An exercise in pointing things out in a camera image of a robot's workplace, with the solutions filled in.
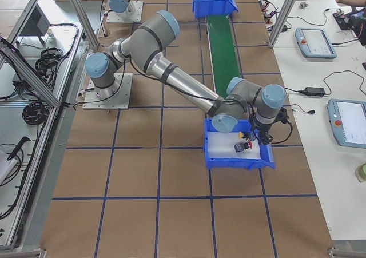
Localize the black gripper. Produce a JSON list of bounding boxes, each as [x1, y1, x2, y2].
[[247, 120, 273, 145]]

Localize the red mushroom push button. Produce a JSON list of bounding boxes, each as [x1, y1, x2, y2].
[[234, 141, 253, 153]]

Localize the person forearm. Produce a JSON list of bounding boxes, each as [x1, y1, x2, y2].
[[335, 0, 366, 7]]

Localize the right blue plastic bin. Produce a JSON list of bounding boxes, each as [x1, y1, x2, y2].
[[204, 119, 276, 170]]

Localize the blue plastic bin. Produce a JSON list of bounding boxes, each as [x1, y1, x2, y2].
[[204, 119, 276, 170], [192, 0, 238, 19]]

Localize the white foam pad right bin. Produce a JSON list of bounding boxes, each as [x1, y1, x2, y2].
[[206, 132, 261, 159]]

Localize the black power adapter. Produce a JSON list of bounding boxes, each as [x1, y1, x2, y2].
[[304, 87, 326, 97]]

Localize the green conveyor belt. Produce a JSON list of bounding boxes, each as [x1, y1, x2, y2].
[[206, 15, 241, 97]]

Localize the lower teach pendant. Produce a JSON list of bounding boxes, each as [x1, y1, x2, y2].
[[327, 98, 365, 149]]

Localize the teach pendant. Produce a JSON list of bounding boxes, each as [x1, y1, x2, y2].
[[327, 98, 365, 149], [295, 28, 337, 59]]

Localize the upper teach pendant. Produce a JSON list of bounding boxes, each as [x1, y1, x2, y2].
[[295, 28, 337, 59]]

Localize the left blue plastic bin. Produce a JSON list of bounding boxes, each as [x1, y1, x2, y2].
[[192, 0, 238, 19]]

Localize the grey control box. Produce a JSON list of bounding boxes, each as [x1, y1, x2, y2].
[[19, 4, 50, 45]]

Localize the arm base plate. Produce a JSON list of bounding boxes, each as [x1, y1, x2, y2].
[[106, 0, 144, 23], [81, 73, 133, 110]]

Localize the aluminium frame post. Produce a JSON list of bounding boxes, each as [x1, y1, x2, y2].
[[268, 0, 295, 48]]

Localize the coiled black cables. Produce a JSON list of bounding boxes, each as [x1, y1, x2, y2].
[[34, 47, 65, 76]]

